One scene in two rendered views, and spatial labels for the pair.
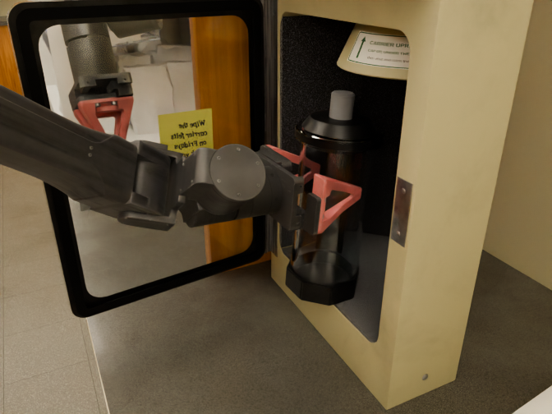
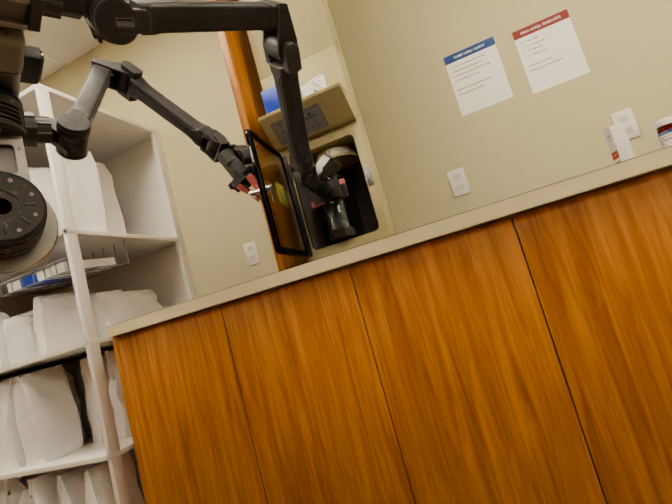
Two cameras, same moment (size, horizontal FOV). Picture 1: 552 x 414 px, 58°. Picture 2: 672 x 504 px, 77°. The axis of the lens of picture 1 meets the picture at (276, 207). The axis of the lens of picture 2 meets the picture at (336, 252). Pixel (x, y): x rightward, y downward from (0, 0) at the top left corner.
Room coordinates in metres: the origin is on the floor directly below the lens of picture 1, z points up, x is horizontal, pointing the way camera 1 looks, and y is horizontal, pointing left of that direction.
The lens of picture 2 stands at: (-0.44, 1.03, 0.80)
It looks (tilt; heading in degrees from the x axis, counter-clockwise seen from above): 7 degrees up; 315
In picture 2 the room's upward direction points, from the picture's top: 15 degrees counter-clockwise
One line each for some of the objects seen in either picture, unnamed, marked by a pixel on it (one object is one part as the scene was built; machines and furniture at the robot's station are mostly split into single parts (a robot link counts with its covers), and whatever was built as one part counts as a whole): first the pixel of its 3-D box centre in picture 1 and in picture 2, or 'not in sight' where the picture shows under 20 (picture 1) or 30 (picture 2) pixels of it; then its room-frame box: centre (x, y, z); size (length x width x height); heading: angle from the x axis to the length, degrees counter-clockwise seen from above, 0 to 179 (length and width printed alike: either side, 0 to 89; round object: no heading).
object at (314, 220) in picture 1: (322, 194); (338, 191); (0.54, -0.06, 1.18); 0.09 x 0.07 x 0.07; 119
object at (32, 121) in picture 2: not in sight; (31, 129); (0.78, 0.77, 1.45); 0.09 x 0.08 x 0.12; 176
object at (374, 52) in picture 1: (414, 41); (335, 157); (0.61, -0.16, 1.34); 0.18 x 0.18 x 0.05
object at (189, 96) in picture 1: (165, 160); (279, 198); (0.63, 0.15, 1.19); 0.30 x 0.01 x 0.40; 123
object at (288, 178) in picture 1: (256, 191); (323, 189); (0.54, 0.02, 1.18); 0.10 x 0.07 x 0.07; 29
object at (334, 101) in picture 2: not in sight; (306, 118); (0.55, -0.01, 1.46); 0.32 x 0.11 x 0.10; 26
